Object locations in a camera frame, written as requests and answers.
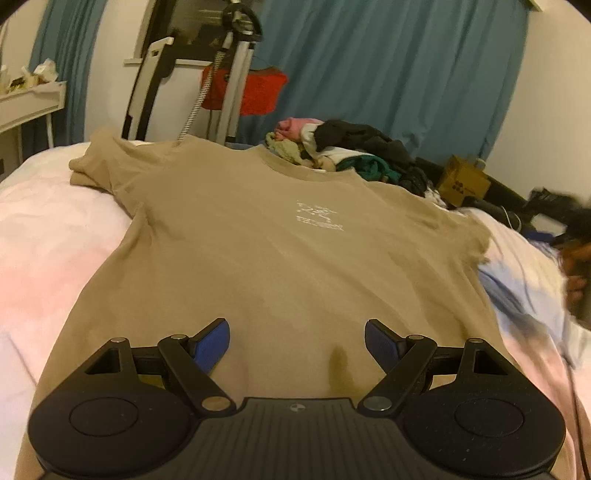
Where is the garment steamer stand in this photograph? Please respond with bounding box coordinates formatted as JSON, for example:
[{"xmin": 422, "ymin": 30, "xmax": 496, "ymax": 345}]
[{"xmin": 210, "ymin": 0, "xmax": 265, "ymax": 145}]

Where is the cardboard box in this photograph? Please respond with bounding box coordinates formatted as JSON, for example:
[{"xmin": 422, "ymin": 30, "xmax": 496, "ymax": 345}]
[{"xmin": 436, "ymin": 155, "xmax": 491, "ymax": 208}]

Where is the dark window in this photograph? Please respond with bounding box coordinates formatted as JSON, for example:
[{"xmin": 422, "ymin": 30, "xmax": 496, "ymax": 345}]
[{"xmin": 139, "ymin": 0, "xmax": 234, "ymax": 63}]

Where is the wide blue curtain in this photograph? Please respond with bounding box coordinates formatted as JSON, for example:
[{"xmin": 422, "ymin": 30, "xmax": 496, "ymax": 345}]
[{"xmin": 249, "ymin": 0, "xmax": 531, "ymax": 162}]

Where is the striped steamer hose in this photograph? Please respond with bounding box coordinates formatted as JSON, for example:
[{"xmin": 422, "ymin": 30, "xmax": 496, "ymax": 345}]
[{"xmin": 178, "ymin": 50, "xmax": 225, "ymax": 143}]

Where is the pastel tie-dye blanket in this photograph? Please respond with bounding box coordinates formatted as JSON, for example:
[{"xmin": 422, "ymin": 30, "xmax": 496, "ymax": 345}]
[{"xmin": 0, "ymin": 141, "xmax": 591, "ymax": 480}]

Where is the person's right hand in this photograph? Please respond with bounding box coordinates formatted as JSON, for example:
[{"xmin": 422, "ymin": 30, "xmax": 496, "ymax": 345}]
[{"xmin": 560, "ymin": 242, "xmax": 591, "ymax": 320}]

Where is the pile of mixed clothes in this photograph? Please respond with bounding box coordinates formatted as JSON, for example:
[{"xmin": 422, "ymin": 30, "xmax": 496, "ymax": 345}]
[{"xmin": 265, "ymin": 117, "xmax": 446, "ymax": 206}]

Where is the tissue box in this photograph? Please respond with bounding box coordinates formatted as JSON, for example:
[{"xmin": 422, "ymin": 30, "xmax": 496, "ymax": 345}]
[{"xmin": 31, "ymin": 59, "xmax": 59, "ymax": 85}]

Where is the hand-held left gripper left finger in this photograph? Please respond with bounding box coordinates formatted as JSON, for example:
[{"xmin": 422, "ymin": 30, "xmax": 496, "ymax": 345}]
[{"xmin": 69, "ymin": 318, "xmax": 237, "ymax": 415}]

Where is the black sofa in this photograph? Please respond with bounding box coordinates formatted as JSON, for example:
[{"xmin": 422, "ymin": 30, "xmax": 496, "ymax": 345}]
[{"xmin": 416, "ymin": 157, "xmax": 561, "ymax": 236}]

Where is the red garment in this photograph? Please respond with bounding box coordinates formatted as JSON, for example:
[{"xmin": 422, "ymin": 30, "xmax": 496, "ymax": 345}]
[{"xmin": 201, "ymin": 65, "xmax": 290, "ymax": 117}]

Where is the narrow blue curtain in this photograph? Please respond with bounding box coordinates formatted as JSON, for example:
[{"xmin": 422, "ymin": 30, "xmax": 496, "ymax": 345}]
[{"xmin": 22, "ymin": 0, "xmax": 108, "ymax": 151}]

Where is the white vanity desk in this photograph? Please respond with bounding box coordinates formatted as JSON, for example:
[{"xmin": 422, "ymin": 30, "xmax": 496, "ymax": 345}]
[{"xmin": 0, "ymin": 80, "xmax": 68, "ymax": 178}]

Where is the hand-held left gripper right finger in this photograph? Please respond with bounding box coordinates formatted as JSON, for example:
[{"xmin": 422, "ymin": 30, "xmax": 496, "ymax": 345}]
[{"xmin": 356, "ymin": 318, "xmax": 523, "ymax": 414}]

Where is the khaki t-shirt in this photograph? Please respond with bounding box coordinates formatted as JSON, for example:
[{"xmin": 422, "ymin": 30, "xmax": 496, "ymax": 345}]
[{"xmin": 14, "ymin": 128, "xmax": 522, "ymax": 480}]

